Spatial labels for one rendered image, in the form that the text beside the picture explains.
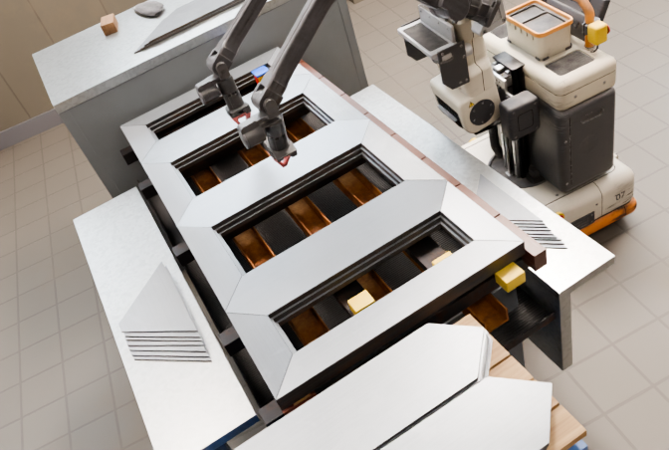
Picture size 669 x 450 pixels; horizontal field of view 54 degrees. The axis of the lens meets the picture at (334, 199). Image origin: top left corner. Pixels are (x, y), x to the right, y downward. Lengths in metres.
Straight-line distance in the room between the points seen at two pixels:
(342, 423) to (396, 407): 0.12
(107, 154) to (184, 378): 1.29
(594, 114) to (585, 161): 0.20
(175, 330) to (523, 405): 0.99
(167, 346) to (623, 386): 1.52
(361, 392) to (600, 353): 1.23
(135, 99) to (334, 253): 1.30
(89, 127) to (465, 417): 1.93
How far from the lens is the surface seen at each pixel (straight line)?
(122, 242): 2.42
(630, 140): 3.42
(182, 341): 1.96
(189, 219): 2.17
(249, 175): 2.23
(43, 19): 4.84
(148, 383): 1.95
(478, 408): 1.51
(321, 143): 2.25
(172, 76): 2.84
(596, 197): 2.77
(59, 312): 3.57
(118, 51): 2.97
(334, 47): 3.10
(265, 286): 1.84
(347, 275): 1.81
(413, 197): 1.94
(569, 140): 2.55
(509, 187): 2.19
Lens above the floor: 2.16
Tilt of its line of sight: 40 degrees down
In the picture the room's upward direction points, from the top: 19 degrees counter-clockwise
